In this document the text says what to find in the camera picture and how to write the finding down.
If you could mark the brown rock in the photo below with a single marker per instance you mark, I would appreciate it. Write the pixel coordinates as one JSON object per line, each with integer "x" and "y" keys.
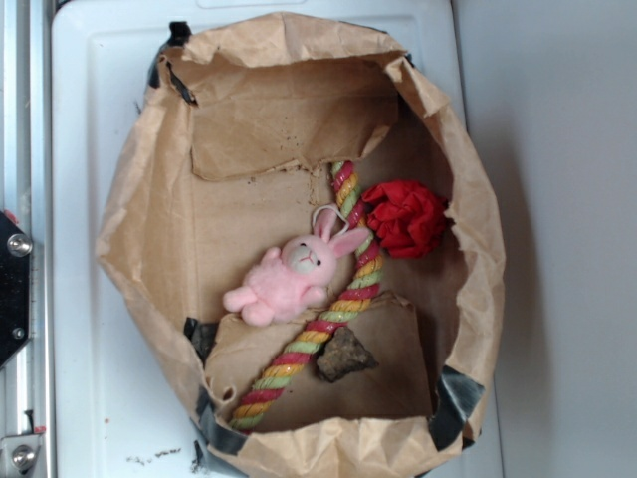
{"x": 343, "y": 354}

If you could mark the brown paper bag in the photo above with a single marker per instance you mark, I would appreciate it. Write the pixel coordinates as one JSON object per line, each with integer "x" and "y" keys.
{"x": 230, "y": 156}

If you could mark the pink plush bunny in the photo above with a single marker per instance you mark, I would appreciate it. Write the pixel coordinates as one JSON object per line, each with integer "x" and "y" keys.
{"x": 291, "y": 279}

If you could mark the red crumpled cloth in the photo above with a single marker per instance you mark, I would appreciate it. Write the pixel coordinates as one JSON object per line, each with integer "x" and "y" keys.
{"x": 408, "y": 219}

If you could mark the black mounting plate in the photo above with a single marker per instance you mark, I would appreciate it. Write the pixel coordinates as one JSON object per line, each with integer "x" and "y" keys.
{"x": 15, "y": 285}

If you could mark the red yellow green rope toy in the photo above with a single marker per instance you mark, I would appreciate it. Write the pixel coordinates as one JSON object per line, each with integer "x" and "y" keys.
{"x": 353, "y": 300}

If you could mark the aluminium frame rail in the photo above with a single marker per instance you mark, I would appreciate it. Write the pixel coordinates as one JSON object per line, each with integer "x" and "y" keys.
{"x": 27, "y": 383}

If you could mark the metal corner bracket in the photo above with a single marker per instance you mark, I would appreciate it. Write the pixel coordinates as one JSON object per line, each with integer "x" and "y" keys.
{"x": 20, "y": 456}

